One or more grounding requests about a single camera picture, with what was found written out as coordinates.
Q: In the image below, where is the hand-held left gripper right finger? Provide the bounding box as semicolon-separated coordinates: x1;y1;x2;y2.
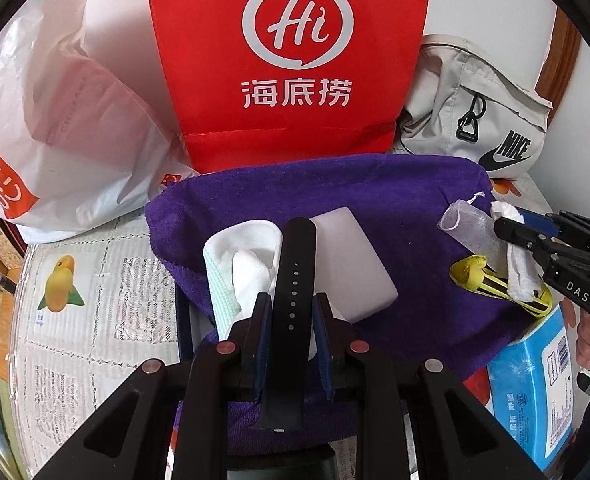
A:
311;292;548;480

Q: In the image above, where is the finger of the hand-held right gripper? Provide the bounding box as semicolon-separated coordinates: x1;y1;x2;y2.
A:
494;215;564;264
517;207;564;242

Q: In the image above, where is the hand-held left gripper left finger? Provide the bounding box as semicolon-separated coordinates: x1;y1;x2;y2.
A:
32;292;276;480

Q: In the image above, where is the light green cloth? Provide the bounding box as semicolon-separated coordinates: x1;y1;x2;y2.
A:
204;254;243;343

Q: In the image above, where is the clear mesh pouch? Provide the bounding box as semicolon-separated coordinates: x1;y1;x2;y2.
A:
437;192;508;261

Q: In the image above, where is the yellow black striped sock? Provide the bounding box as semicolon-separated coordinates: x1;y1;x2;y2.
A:
449;255;553;320

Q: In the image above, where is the black watch strap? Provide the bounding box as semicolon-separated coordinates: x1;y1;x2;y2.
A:
247;217;318;433

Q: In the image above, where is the white sock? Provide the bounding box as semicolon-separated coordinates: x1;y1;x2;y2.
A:
204;220;286;321

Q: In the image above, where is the white sponge block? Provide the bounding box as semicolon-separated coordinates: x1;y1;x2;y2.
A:
307;206;398;323

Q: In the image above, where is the blue tissue pack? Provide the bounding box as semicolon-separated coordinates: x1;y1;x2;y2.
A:
485;305;576;471

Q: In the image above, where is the purple towel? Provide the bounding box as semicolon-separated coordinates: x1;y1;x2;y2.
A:
145;152;540;456

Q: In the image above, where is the grey waist bag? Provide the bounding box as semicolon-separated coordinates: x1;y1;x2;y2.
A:
392;34;556;181

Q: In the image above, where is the fruit print tablecloth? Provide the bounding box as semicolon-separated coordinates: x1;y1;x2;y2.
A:
5;170;590;480

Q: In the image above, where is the white plastic shopping bag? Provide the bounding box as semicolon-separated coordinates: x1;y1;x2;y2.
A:
0;0;201;246

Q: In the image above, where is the red paper bag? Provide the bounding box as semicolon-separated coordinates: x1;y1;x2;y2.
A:
142;0;436;176

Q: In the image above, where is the brown wooden door frame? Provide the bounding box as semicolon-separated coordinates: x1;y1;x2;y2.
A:
535;5;583;111

